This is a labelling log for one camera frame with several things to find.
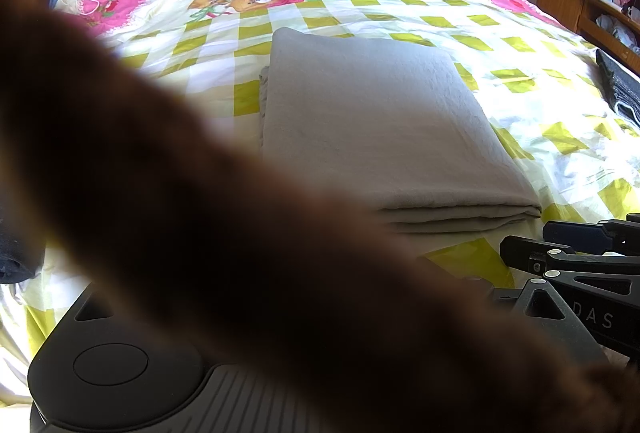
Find dark jeans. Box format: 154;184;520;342
594;49;640;130

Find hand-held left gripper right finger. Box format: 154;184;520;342
467;276;609;365

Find dark blue cloth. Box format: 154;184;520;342
0;208;47;285

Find white crumpled cloth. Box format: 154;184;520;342
595;13;639;50

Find wooden bedside shelf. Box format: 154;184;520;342
537;0;640;74

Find brown fuzzy cloth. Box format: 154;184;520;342
0;0;640;433

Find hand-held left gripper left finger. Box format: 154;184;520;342
61;285;122;332

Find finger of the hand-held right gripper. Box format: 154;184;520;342
542;212;640;255
500;235;640;355

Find printed checkered quilt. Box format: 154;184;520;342
0;0;640;406

